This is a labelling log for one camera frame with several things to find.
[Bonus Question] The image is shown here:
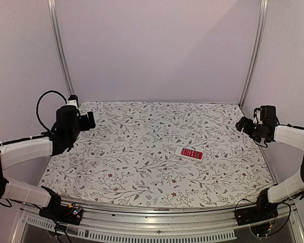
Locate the aluminium front rail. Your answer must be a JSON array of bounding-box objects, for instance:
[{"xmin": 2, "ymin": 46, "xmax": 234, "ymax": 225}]
[{"xmin": 10, "ymin": 197, "xmax": 304, "ymax": 242}]

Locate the right aluminium frame post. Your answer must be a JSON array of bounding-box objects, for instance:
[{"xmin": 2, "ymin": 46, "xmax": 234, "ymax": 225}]
[{"xmin": 239, "ymin": 0, "xmax": 268, "ymax": 109}]

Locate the aluminium frame post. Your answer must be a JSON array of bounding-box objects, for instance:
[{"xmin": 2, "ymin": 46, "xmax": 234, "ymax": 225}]
[
  {"xmin": 239, "ymin": 0, "xmax": 268, "ymax": 109},
  {"xmin": 47, "ymin": 0, "xmax": 75, "ymax": 95}
]

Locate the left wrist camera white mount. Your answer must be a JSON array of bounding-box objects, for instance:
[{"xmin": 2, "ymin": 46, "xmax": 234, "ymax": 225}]
[{"xmin": 66, "ymin": 95, "xmax": 79, "ymax": 109}]

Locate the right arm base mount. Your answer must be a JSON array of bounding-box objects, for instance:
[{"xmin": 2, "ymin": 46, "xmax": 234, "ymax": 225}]
[{"xmin": 234, "ymin": 189, "xmax": 278, "ymax": 238}]

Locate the floral patterned table mat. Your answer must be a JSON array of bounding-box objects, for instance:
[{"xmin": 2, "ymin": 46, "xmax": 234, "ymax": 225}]
[{"xmin": 40, "ymin": 102, "xmax": 275, "ymax": 208}]

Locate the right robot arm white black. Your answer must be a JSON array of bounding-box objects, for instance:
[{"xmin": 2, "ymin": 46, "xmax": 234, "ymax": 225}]
[{"xmin": 235, "ymin": 105, "xmax": 304, "ymax": 221}]

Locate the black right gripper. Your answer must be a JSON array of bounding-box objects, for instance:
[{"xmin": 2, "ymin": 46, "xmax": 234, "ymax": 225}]
[{"xmin": 236, "ymin": 116, "xmax": 265, "ymax": 143}]

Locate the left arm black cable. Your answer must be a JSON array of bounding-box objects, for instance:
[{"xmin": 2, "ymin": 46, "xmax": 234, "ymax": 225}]
[{"xmin": 35, "ymin": 90, "xmax": 68, "ymax": 134}]

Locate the white remote control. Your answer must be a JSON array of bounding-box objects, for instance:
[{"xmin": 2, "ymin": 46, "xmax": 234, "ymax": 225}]
[{"xmin": 175, "ymin": 147, "xmax": 203, "ymax": 161}]

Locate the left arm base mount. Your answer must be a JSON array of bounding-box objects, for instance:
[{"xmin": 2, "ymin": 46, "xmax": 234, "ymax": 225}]
[{"xmin": 39, "ymin": 186, "xmax": 83, "ymax": 225}]

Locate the left aluminium frame post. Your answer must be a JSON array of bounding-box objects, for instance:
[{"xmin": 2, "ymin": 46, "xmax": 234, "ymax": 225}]
[{"xmin": 47, "ymin": 0, "xmax": 75, "ymax": 95}]

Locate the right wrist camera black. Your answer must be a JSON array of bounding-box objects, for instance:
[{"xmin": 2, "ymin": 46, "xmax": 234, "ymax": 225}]
[{"xmin": 253, "ymin": 107, "xmax": 262, "ymax": 124}]

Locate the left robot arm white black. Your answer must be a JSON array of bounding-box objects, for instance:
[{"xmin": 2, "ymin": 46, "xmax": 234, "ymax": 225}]
[{"xmin": 0, "ymin": 105, "xmax": 96, "ymax": 220}]

